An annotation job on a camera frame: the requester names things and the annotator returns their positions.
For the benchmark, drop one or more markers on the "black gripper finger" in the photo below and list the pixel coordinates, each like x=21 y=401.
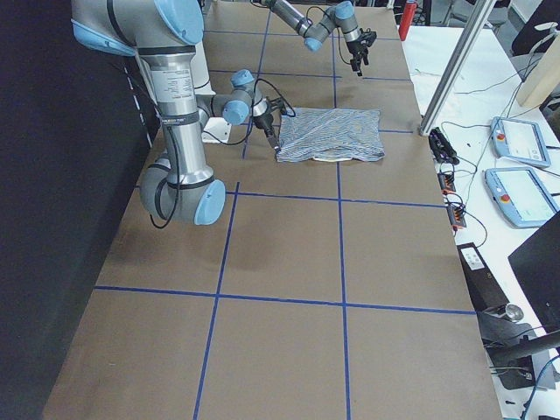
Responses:
x=356 y=66
x=364 y=56
x=273 y=142

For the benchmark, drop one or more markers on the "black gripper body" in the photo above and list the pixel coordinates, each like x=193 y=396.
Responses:
x=264 y=122
x=355 y=45

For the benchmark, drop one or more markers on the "navy white striped polo shirt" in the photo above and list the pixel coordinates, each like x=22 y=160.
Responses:
x=330 y=135

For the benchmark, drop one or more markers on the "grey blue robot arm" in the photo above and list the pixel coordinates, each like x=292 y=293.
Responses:
x=164 y=35
x=340 y=17

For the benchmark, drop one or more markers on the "black monitor on arm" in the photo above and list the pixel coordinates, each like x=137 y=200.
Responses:
x=518 y=354

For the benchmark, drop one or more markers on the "upper orange black connector box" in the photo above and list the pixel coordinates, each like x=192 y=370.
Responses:
x=446 y=182

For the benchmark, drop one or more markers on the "orange black connector box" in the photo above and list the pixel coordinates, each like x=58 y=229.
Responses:
x=446 y=182
x=456 y=214

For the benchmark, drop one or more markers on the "black office chair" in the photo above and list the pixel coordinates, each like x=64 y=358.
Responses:
x=547 y=11

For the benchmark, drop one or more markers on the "upper blue teach pendant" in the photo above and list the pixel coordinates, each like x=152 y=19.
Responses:
x=519 y=140

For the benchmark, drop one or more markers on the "blue teach pendant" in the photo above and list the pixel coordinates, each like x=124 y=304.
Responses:
x=521 y=196
x=519 y=140

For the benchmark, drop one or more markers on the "lower orange black connector box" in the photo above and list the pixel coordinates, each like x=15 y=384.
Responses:
x=456 y=214

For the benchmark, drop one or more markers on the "wooden board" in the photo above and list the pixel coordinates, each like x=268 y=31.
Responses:
x=544 y=77

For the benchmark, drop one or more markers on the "lower blue teach pendant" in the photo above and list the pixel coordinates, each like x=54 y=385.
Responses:
x=521 y=196

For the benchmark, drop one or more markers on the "black box with label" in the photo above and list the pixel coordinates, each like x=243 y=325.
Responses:
x=484 y=290

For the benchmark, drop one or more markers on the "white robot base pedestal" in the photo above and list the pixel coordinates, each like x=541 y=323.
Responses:
x=215 y=129

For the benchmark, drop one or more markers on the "aluminium frame post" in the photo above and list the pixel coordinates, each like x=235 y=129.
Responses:
x=466 y=41

